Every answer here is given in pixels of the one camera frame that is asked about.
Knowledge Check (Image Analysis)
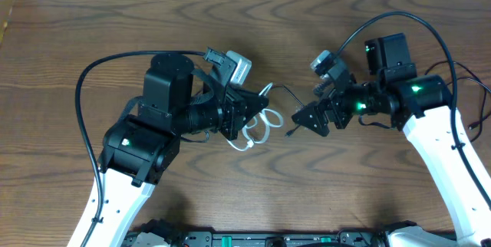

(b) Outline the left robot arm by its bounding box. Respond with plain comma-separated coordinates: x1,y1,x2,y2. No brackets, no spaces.
68,48,269,246

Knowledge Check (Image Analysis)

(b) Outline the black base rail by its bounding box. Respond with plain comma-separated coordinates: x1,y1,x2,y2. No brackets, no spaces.
121,220,461,247

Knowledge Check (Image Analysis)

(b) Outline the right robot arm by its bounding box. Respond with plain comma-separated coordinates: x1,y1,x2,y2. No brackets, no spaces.
292,33,490,246

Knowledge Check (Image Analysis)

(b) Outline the white USB cable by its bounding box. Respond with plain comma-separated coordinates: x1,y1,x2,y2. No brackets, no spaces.
226,81,285,152

